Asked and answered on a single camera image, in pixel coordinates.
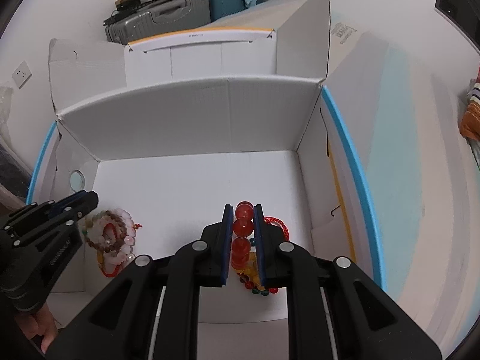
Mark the brown wooden bead bracelet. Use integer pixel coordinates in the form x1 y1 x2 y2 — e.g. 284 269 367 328
81 209 129 254

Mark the white pink bead bracelet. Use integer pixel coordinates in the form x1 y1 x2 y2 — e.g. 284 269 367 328
88 207 136 265

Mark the red string bracelet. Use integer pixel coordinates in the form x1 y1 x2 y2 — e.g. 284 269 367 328
262 215 291 242
96 221 143 279

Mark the yellow bead bracelet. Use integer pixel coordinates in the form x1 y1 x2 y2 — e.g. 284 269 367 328
234 250 262 285

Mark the multicolour bead bracelet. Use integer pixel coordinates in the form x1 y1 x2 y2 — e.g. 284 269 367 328
237 236 280 297

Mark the red bead bracelet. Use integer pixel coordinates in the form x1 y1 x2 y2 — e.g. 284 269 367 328
229 200 255 271

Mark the person's left hand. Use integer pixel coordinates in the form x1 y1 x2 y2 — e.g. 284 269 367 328
15 302 59 354

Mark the white cardboard box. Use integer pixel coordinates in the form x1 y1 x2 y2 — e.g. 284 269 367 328
26 0 387 360

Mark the striped bed sheet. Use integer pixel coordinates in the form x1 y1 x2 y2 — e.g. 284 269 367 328
326 15 479 357

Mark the striped orange blanket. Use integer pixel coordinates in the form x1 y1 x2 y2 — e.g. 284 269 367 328
459 72 480 141

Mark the grey hard suitcase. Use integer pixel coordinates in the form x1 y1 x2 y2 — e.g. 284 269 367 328
103 0 211 45

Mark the white wall socket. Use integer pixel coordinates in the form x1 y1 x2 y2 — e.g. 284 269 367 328
11 61 32 89

